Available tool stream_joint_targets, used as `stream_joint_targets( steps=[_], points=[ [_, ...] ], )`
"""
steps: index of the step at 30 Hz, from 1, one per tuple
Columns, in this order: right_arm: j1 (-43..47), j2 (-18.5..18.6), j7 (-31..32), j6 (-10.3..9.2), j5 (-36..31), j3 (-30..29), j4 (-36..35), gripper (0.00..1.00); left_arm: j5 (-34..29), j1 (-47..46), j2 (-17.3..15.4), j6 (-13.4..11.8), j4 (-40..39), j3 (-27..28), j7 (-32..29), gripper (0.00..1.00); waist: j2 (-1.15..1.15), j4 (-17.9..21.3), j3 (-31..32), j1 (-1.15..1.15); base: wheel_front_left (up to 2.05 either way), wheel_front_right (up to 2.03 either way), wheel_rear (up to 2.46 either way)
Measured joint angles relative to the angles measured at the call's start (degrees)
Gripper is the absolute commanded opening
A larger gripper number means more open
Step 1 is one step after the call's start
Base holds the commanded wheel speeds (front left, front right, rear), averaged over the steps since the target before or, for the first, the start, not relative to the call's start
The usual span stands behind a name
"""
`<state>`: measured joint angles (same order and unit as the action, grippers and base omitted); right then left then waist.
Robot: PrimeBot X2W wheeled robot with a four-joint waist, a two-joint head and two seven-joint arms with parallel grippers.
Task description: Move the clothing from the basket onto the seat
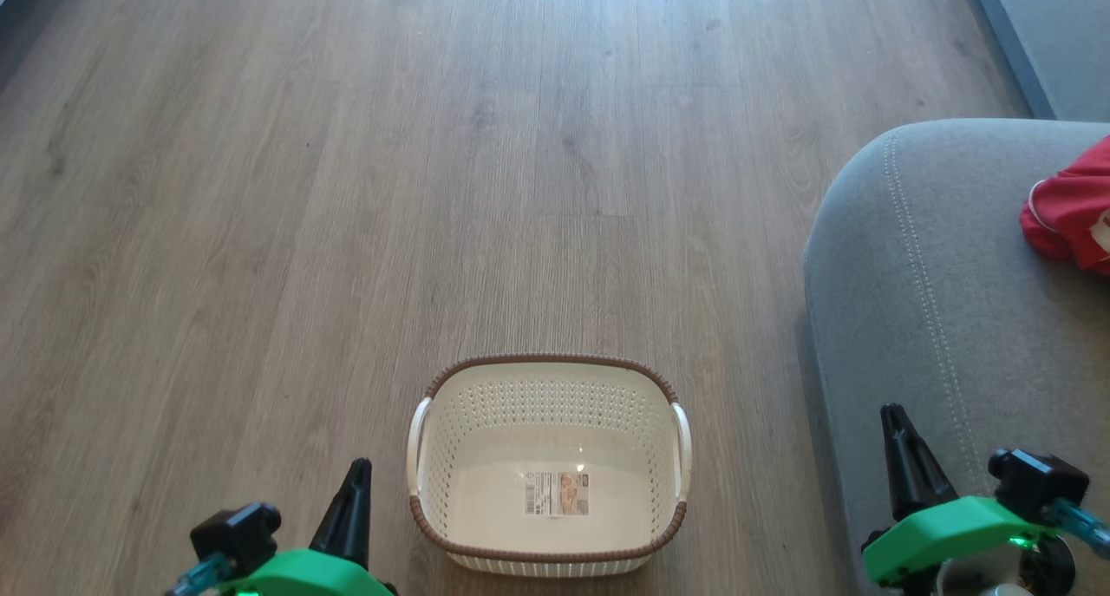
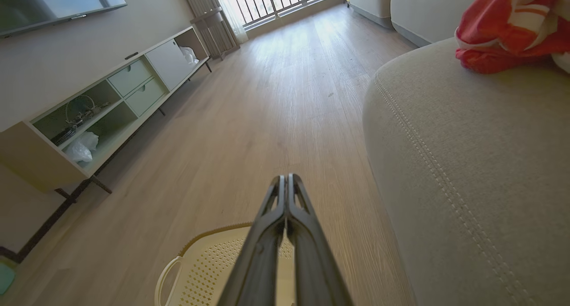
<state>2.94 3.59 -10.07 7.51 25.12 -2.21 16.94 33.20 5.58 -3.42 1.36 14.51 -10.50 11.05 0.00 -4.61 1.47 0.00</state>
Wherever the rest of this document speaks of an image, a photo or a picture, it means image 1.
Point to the red and white garment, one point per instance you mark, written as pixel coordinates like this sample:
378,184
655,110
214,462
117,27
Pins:
1071,206

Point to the white basket with brown rim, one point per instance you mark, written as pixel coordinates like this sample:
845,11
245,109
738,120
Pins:
555,422

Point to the printed basket label sticker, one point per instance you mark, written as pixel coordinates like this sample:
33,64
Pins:
556,493

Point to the grey fabric sofa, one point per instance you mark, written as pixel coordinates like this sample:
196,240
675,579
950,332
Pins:
936,301

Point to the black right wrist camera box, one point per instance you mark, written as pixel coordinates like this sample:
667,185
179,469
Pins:
1036,481

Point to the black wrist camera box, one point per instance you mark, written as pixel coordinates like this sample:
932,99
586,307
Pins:
234,535
1036,481

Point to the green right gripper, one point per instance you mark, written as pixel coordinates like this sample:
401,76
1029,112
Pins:
954,527

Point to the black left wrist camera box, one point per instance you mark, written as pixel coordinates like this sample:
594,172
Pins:
234,535

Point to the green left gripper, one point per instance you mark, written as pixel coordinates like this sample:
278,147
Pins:
312,579

